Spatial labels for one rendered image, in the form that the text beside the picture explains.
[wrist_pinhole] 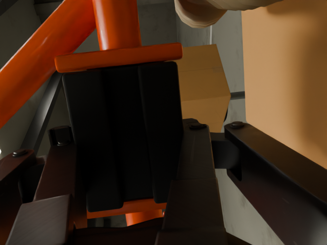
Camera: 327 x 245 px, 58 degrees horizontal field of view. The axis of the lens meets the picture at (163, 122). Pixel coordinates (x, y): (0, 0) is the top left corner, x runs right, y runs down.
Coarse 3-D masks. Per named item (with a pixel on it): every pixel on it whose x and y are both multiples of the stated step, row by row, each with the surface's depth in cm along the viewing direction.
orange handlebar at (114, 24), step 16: (96, 0) 14; (112, 0) 14; (128, 0) 14; (96, 16) 14; (112, 16) 14; (128, 16) 14; (112, 32) 14; (128, 32) 14; (112, 48) 14; (128, 224) 17
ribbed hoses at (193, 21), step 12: (180, 0) 19; (192, 0) 18; (204, 0) 15; (216, 0) 13; (228, 0) 12; (240, 0) 11; (252, 0) 11; (264, 0) 11; (276, 0) 10; (180, 12) 21; (192, 12) 19; (204, 12) 19; (216, 12) 19; (192, 24) 22; (204, 24) 21
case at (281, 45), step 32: (288, 0) 23; (320, 0) 19; (256, 32) 30; (288, 32) 24; (320, 32) 19; (256, 64) 31; (288, 64) 24; (320, 64) 20; (256, 96) 32; (288, 96) 25; (320, 96) 20; (288, 128) 26; (320, 128) 21; (320, 160) 21
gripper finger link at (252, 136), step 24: (240, 144) 12; (264, 144) 11; (264, 168) 10; (288, 168) 9; (312, 168) 9; (264, 192) 10; (288, 192) 8; (312, 192) 7; (264, 216) 10; (288, 216) 9; (312, 216) 7; (288, 240) 9; (312, 240) 8
